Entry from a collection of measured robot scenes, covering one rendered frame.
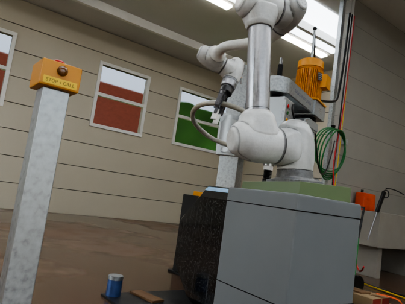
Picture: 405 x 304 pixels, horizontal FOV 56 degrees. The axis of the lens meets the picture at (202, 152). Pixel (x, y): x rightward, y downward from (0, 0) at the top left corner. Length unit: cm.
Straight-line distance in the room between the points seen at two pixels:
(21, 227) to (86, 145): 726
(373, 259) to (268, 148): 429
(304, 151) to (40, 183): 102
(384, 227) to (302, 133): 408
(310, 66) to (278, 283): 249
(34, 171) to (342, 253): 117
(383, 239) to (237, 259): 413
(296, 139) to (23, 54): 722
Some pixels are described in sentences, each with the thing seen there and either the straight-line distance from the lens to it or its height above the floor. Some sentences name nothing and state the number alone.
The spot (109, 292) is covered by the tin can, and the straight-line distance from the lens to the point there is 273.
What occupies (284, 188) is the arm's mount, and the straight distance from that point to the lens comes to 154.
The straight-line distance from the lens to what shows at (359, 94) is 636.
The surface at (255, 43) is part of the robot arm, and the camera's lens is 170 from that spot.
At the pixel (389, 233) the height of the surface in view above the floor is 60.
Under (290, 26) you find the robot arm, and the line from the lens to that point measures 189.
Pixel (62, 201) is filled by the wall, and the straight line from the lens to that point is 836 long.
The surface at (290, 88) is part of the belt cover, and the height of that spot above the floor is 162.
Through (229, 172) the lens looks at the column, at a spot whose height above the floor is 99.
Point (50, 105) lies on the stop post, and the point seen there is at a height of 95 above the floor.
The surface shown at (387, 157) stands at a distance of 694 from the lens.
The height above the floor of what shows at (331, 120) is 202.
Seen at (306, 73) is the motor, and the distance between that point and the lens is 362.
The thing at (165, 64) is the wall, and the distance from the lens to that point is 950.
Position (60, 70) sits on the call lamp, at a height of 105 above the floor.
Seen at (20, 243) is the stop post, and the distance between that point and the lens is 124.
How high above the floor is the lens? 74
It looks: 6 degrees up
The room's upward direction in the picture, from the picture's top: 8 degrees clockwise
